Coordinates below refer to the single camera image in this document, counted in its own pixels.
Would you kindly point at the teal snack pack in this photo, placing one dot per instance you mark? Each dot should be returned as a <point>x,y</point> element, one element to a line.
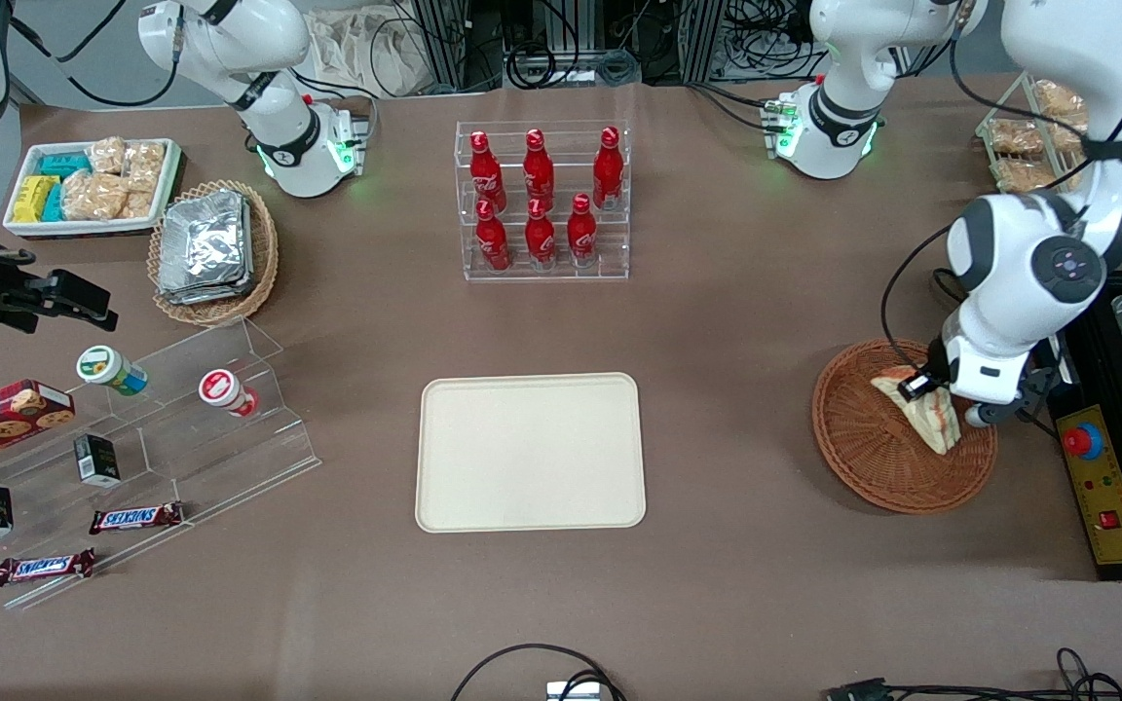
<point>55,204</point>
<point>64,165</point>

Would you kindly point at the triangle sandwich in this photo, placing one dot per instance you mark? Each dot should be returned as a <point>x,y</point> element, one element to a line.
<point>931,424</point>

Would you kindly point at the rice cracker pack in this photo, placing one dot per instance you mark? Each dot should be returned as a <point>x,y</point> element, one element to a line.
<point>93,197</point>
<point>107,156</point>
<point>144,164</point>
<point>138,204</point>

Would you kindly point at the wrapped bread pack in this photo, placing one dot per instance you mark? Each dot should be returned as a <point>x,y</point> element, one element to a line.
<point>1067,131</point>
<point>1014,136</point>
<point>1058,97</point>
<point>1024,175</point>

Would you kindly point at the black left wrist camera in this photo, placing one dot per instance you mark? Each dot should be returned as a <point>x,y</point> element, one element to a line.
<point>939,355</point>

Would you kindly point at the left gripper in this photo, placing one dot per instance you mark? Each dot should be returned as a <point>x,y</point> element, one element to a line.
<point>935,369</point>

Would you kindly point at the clear acrylic bottle rack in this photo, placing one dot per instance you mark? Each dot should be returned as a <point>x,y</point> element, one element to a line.
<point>561,273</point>

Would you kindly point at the red lid cup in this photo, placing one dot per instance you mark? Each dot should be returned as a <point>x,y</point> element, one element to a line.
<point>225,391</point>

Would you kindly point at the red cola bottle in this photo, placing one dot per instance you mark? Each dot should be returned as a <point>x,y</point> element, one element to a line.
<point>486,175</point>
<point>608,170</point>
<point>539,170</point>
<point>540,239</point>
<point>493,241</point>
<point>580,234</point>

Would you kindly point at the black machine with yellow panel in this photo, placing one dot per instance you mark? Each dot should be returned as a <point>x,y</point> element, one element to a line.
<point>1116,506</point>

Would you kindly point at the snickers bar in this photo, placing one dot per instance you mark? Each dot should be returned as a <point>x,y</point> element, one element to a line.
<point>137,517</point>
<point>45,567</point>

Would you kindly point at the clear acrylic stepped display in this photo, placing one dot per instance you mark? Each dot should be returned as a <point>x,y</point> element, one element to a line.
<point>210,458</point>

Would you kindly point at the yellow snack pack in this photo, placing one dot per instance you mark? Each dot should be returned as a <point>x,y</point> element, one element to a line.
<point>30,200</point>

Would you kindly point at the oval brown wicker basket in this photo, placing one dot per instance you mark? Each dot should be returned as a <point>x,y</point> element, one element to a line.
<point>264,253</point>

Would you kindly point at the aluminium frame post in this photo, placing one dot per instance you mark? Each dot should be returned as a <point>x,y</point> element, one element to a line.
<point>449,39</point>
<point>702,39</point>

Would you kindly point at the round brown wicker basket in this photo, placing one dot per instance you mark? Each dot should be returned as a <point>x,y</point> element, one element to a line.
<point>873,467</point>

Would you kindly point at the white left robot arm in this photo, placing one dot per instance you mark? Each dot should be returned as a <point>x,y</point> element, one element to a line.
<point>1038,253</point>

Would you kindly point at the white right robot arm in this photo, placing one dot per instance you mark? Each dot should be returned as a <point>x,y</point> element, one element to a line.
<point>230,39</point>

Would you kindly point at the green lid cup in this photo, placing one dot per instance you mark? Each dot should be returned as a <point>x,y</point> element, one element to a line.
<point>108,370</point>

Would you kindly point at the silver foil container stack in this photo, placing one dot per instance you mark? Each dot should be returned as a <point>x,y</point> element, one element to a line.
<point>205,248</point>

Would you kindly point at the small grey device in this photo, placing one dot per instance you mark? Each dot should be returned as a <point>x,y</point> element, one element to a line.
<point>573,692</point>

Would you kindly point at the white snack crate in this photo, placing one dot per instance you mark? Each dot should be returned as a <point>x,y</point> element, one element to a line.
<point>16,226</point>

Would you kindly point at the cream rectangular tray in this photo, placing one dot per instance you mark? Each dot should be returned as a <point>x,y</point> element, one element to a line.
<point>522,458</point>

